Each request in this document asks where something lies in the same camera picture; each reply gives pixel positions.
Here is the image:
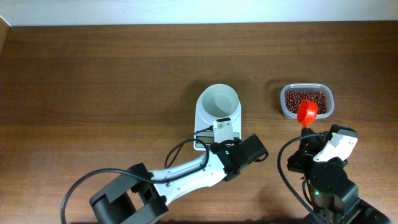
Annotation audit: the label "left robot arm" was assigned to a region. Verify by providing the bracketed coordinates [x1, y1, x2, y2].
[89, 134, 269, 224]

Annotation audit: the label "clear plastic bean container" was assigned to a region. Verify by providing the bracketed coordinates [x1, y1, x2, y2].
[280, 83, 335, 119]

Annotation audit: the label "red beans in container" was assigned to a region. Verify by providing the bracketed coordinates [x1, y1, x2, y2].
[284, 90, 327, 114]

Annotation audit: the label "white digital kitchen scale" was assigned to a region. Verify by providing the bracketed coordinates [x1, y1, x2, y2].
[194, 97, 242, 139]

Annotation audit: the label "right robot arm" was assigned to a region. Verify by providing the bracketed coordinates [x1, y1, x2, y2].
[287, 124, 392, 224]

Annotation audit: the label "orange measuring scoop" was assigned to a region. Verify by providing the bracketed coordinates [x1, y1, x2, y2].
[297, 100, 318, 128]

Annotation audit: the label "white round bowl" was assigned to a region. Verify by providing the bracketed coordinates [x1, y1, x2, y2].
[198, 83, 240, 118]

